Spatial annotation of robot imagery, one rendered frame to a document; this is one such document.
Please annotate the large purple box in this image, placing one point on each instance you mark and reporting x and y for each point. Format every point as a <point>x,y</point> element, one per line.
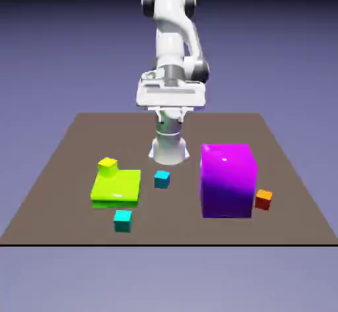
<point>227,179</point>

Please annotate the small yellow cube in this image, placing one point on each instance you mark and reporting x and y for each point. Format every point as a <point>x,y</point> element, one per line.
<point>107,166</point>

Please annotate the large lime green box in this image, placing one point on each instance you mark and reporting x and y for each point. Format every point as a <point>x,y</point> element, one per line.
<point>117,187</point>

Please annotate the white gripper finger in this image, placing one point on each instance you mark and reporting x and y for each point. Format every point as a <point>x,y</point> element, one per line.
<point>160,115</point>
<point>181,115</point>

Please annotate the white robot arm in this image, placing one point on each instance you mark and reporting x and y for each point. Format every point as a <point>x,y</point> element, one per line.
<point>170,21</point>

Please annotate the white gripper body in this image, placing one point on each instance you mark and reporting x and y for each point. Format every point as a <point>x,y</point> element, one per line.
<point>170,97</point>

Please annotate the small cyan cube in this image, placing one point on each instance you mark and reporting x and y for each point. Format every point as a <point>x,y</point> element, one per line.
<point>162,179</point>
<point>122,221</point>

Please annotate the small orange cube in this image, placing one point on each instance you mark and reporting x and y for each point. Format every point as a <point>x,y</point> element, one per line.
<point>263,199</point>

